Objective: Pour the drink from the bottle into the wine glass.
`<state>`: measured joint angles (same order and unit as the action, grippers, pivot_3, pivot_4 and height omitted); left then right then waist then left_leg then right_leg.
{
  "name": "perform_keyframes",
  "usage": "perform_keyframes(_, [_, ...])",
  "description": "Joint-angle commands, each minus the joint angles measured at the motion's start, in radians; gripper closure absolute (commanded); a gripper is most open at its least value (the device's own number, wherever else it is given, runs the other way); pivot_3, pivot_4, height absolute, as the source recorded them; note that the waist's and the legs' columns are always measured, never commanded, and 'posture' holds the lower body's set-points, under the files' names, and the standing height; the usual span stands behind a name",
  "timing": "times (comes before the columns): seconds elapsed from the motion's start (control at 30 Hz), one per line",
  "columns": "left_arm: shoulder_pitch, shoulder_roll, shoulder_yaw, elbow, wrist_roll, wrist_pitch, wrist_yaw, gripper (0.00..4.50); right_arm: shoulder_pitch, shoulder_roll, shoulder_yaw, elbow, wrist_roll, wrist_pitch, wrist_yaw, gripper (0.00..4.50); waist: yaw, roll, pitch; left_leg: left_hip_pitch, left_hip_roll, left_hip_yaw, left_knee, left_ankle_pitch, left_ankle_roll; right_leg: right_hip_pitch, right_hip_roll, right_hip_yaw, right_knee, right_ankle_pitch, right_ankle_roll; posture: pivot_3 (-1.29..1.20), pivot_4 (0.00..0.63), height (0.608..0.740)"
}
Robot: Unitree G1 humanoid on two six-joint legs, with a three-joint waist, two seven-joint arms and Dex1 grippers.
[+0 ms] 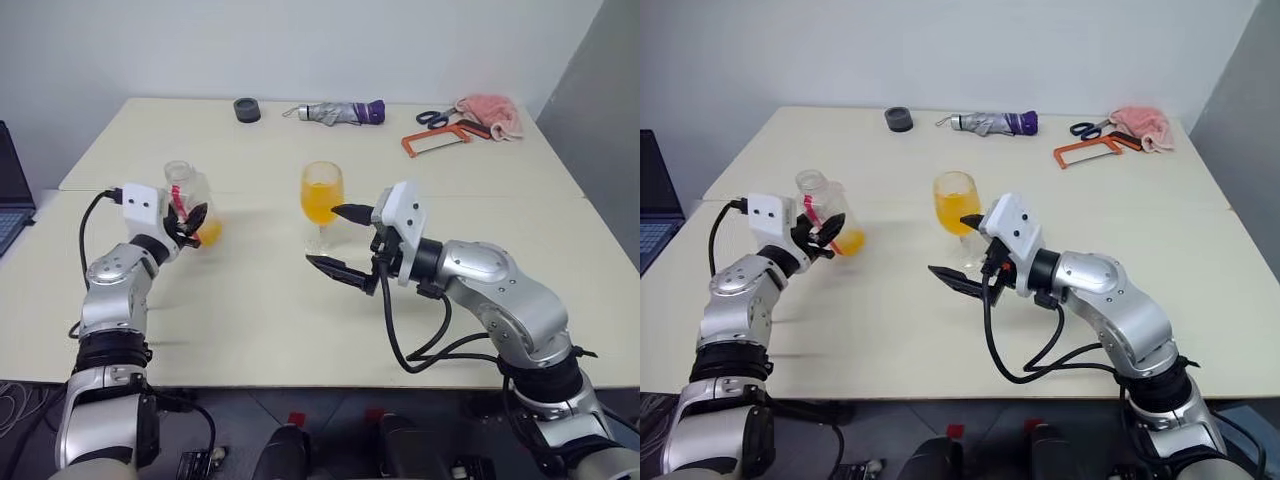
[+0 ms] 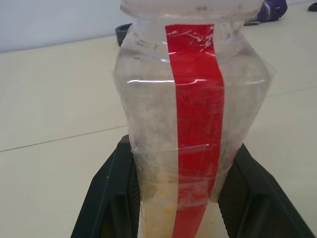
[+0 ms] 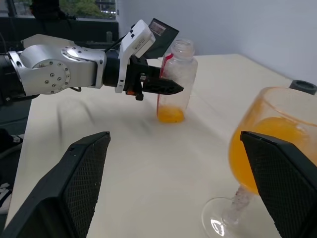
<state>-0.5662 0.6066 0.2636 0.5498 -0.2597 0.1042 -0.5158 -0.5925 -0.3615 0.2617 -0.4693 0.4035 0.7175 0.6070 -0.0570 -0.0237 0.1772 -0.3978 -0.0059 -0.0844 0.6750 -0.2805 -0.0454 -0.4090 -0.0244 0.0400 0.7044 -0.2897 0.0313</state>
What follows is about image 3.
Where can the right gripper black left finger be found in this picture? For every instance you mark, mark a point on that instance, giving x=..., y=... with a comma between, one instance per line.
x=62, y=193

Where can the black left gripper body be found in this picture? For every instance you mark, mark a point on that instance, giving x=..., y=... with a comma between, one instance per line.
x=135, y=74

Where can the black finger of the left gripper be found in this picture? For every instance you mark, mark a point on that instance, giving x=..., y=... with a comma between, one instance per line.
x=163, y=86
x=154, y=72

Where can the white shoe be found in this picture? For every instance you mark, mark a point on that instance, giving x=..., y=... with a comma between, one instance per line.
x=4, y=198

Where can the dark laptop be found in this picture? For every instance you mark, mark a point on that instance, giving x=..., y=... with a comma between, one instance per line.
x=162, y=31

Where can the clear wine glass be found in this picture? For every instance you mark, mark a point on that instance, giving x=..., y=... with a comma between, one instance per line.
x=272, y=126

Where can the clear bottle with orange juice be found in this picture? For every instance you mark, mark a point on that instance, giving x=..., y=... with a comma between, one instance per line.
x=178, y=74

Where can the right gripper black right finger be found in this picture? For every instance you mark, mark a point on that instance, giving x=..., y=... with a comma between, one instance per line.
x=284, y=183

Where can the window with green trees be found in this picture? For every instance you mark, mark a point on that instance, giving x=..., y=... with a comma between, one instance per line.
x=86, y=7

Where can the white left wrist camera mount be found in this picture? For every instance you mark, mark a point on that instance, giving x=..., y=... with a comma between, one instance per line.
x=138, y=37

